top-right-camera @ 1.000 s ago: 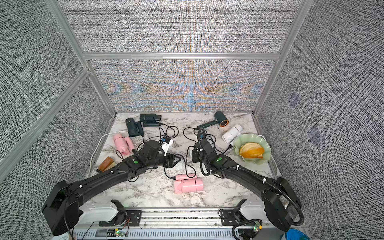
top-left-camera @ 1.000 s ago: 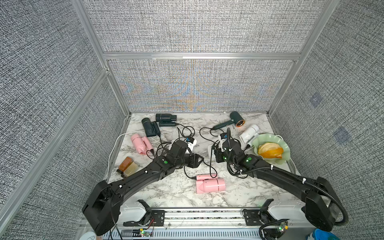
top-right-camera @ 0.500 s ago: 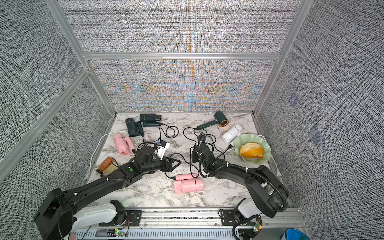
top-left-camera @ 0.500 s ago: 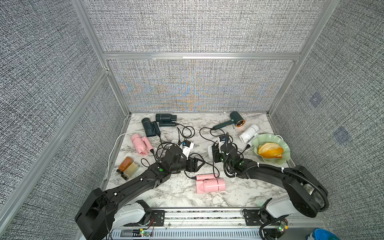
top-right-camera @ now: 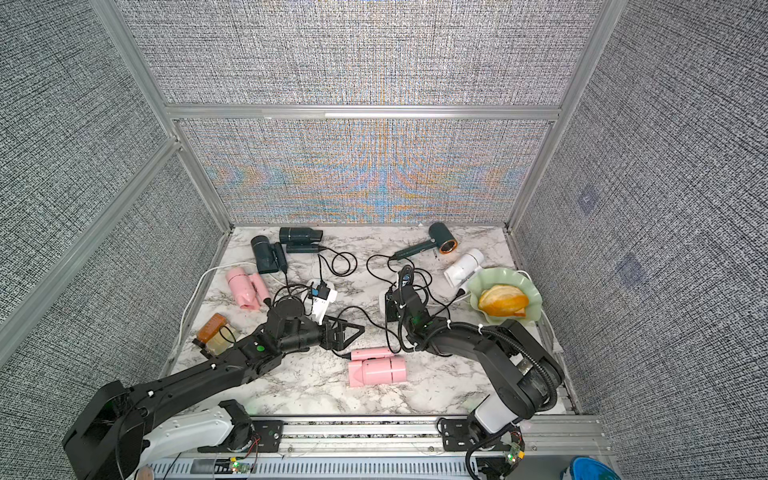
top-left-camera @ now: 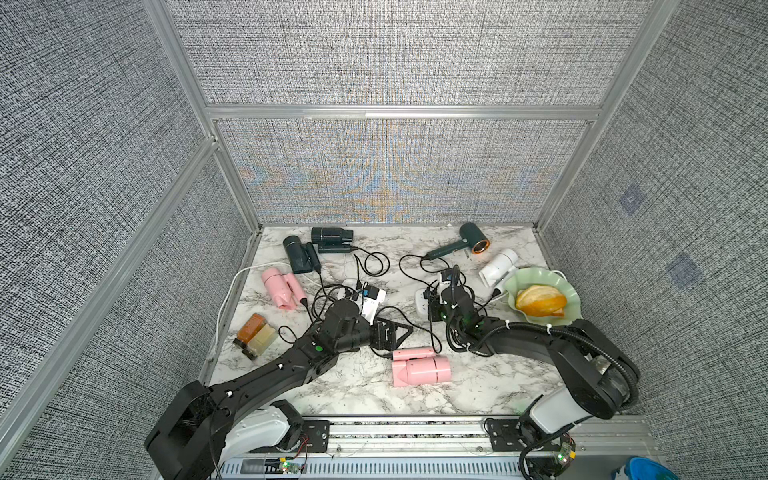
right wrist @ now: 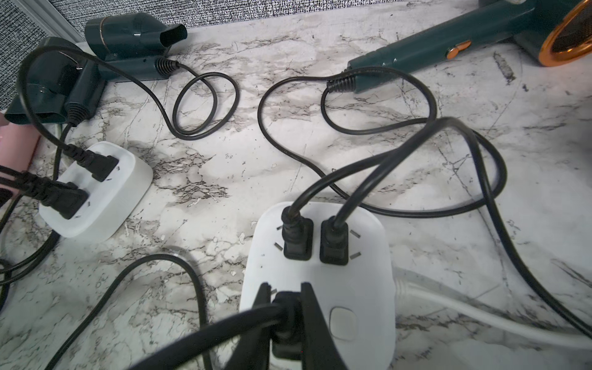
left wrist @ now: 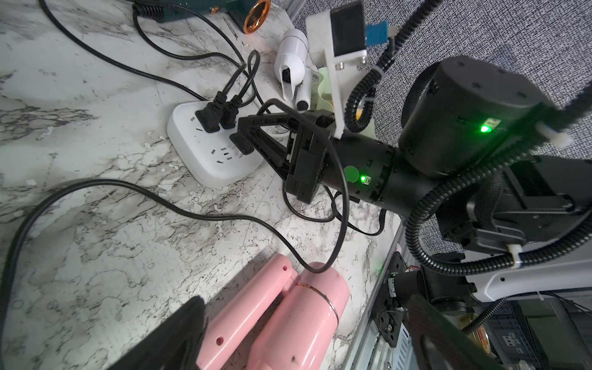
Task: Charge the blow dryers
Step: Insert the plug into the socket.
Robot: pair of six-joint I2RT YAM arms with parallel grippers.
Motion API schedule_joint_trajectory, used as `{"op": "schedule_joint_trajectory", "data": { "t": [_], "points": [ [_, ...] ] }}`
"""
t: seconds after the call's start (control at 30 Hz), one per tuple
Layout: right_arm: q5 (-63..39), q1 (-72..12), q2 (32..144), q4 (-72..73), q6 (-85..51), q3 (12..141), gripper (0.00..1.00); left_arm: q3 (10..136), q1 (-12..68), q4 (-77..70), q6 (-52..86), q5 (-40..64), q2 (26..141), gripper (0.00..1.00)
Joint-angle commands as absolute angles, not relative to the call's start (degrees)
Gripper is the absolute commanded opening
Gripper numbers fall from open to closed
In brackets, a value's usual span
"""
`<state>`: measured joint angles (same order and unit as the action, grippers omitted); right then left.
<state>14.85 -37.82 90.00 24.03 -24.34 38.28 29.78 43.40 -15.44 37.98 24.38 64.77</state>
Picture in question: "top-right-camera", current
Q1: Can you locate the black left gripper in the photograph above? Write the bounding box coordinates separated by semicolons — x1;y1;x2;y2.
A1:
280;314;365;356

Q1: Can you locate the black cable of green dryer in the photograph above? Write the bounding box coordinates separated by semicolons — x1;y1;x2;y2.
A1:
365;253;400;289

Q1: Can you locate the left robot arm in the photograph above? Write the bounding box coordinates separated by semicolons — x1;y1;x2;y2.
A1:
62;298;365;479

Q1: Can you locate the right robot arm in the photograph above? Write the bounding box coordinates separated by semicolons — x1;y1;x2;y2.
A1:
383;286;564;442

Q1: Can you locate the pink folded hair dryer front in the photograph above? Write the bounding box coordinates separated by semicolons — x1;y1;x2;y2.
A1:
348;347;407;388

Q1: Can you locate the white hair dryer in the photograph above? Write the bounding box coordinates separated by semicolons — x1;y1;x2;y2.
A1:
443;248;485;289

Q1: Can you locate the green hair dryer orange nozzle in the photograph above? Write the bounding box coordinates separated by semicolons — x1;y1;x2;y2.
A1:
391;222;458;260

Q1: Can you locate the light green scalloped plate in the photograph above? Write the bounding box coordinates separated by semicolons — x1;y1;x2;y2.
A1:
468;267;543;324

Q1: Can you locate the bread roll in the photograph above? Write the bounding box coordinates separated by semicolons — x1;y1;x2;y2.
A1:
477;284;529;318

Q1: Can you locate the dark green hair dryer back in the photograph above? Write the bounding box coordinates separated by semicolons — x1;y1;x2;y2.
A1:
279;227;324;254

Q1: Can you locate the dark green hair dryer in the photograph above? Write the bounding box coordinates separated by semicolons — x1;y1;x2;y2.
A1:
279;227;324;254
250;235;288;274

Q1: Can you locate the dark green hair dryer left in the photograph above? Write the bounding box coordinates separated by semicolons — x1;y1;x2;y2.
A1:
250;235;288;274

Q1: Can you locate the pink hair dryer left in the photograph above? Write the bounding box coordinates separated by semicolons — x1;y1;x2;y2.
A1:
226;267;270;311

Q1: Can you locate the brown spice jar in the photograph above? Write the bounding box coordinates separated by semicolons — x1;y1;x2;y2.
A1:
196;313;228;344

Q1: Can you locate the blue round object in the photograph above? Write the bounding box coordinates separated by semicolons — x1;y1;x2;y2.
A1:
560;456;621;480

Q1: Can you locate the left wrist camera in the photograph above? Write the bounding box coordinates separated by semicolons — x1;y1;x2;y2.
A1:
310;281;338;325

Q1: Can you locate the black cable of back dryer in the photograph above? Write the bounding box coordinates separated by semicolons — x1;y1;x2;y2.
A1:
317;245;359;278

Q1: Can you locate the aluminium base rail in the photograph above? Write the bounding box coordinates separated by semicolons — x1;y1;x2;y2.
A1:
139;415;618;479

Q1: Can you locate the white power strip cable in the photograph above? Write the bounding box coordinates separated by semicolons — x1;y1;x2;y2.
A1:
170;263;283;361

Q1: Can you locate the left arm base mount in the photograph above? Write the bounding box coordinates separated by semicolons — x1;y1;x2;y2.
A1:
197;400;285;456

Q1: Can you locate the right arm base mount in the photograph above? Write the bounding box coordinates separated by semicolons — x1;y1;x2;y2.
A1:
435;415;526;479

